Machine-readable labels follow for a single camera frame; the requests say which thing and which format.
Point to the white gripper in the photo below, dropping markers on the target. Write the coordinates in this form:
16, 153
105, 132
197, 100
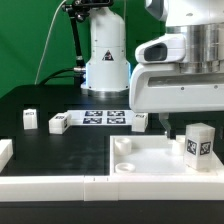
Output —
160, 88

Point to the white square tabletop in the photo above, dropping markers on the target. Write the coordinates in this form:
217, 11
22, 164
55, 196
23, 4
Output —
154, 155

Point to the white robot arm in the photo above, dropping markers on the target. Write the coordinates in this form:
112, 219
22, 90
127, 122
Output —
201, 22

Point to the white plate with markers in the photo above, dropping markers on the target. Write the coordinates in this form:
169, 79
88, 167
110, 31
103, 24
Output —
101, 117

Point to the white U-shaped fence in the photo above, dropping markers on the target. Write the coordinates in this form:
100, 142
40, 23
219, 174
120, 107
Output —
112, 188

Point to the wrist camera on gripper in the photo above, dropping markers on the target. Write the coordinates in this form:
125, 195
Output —
165, 49

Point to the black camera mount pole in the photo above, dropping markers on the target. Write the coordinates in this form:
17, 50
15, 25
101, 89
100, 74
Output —
78, 11

